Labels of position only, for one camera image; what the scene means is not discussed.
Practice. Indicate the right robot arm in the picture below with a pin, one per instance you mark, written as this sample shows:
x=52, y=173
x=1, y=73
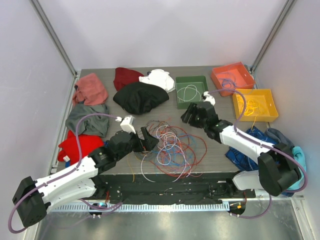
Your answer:
x=277, y=168

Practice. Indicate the turquoise cloth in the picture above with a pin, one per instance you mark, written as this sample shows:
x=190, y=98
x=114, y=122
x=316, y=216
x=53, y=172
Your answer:
x=299, y=157

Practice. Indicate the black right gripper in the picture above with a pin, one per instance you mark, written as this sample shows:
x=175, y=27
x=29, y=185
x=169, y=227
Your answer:
x=193, y=109

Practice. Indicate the grey cloth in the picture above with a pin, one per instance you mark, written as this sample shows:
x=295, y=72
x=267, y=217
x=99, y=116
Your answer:
x=96, y=125

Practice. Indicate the blue plaid shirt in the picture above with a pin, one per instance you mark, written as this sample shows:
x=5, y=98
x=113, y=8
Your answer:
x=240, y=160

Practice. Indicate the yellow plastic bin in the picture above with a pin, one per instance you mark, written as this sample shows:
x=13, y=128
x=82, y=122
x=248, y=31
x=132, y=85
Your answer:
x=260, y=106

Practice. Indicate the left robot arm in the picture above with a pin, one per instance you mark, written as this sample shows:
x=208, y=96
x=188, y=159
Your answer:
x=34, y=199

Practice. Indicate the white slotted cable duct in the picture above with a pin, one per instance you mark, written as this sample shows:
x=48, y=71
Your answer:
x=130, y=208

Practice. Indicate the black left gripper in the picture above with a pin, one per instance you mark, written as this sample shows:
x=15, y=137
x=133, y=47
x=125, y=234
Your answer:
x=150, y=141

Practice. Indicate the left aluminium frame post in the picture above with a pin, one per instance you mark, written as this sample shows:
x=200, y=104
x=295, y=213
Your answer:
x=53, y=35

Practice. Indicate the green plastic bin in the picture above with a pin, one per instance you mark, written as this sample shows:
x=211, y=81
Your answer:
x=189, y=89

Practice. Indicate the grey-blue cloth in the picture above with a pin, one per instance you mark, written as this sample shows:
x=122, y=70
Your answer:
x=279, y=137

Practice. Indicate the right aluminium frame post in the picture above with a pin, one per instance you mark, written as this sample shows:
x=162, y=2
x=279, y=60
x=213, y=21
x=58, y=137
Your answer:
x=279, y=21

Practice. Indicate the white cloth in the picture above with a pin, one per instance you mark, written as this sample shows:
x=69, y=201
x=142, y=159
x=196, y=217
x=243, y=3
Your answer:
x=160, y=78

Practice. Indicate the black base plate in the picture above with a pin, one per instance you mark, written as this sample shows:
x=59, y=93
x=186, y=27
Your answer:
x=161, y=189

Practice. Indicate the dark red cloth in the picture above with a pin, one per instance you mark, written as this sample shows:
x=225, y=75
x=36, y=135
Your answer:
x=125, y=76

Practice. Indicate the black cloth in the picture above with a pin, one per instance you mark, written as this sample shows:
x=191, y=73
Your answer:
x=139, y=98

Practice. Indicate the orange plastic bin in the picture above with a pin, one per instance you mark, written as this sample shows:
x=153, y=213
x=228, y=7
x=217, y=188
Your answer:
x=231, y=77

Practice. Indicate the pink cloth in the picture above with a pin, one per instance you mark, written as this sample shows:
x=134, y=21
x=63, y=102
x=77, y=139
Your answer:
x=90, y=91

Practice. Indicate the aluminium frame post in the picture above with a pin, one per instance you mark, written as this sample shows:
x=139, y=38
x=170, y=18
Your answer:
x=53, y=35
x=279, y=21

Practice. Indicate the bright red cloth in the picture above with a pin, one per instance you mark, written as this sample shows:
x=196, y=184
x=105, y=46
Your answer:
x=71, y=137

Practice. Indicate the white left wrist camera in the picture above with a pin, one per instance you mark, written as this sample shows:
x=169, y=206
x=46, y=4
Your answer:
x=126, y=123

